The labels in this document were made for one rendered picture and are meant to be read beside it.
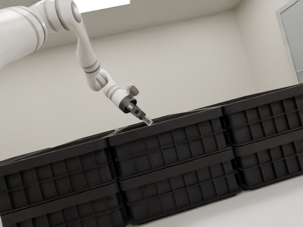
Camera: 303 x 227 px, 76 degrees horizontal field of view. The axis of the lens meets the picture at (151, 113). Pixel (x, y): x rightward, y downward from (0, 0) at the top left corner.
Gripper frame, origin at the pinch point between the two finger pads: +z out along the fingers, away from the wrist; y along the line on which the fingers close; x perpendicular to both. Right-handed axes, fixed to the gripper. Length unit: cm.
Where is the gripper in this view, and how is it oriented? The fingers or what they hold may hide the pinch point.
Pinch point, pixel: (150, 123)
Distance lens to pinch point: 75.5
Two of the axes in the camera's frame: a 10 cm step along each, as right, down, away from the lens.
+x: 6.4, -7.7, 0.3
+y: -2.3, -2.3, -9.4
